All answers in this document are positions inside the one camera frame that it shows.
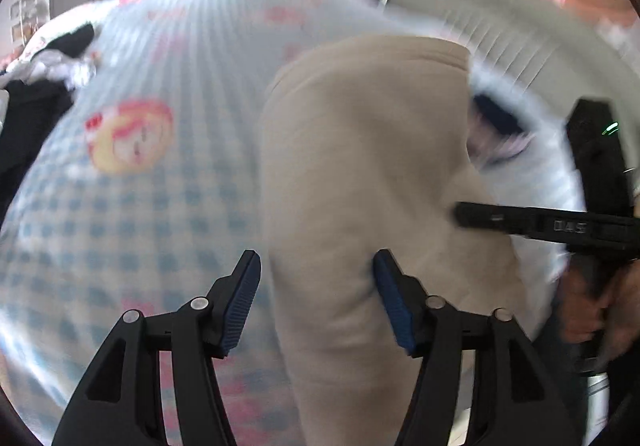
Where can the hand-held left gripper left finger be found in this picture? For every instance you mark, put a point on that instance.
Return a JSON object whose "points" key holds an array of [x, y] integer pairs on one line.
{"points": [[240, 306]]}

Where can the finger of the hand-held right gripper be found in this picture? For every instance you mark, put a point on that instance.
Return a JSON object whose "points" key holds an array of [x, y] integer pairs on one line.
{"points": [[490, 217]]}

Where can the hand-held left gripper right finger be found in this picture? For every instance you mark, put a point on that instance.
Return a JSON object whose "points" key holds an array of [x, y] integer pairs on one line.
{"points": [[395, 306]]}

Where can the beige garment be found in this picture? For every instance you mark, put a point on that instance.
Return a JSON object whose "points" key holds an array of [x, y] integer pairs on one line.
{"points": [[360, 176]]}

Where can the person's right hand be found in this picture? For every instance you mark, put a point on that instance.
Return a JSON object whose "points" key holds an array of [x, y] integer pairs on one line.
{"points": [[620, 311]]}

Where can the pale pink garment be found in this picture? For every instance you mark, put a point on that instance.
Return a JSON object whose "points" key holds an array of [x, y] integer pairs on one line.
{"points": [[495, 149]]}

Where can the navy garment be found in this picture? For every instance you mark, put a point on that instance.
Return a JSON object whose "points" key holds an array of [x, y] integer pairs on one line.
{"points": [[500, 116]]}

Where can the blue checked printed blanket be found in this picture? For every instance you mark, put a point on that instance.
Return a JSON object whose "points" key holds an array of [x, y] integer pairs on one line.
{"points": [[150, 236]]}

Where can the grey ribbed sofa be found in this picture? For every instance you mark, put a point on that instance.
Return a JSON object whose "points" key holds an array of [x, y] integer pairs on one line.
{"points": [[525, 36]]}

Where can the large black cloth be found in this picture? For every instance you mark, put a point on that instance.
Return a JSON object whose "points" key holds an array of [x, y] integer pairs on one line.
{"points": [[30, 116]]}

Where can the white cloth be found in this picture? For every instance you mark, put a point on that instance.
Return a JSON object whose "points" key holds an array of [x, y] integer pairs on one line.
{"points": [[55, 69]]}

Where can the small black cloth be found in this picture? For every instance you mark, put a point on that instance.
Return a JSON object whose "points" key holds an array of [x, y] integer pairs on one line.
{"points": [[72, 40]]}

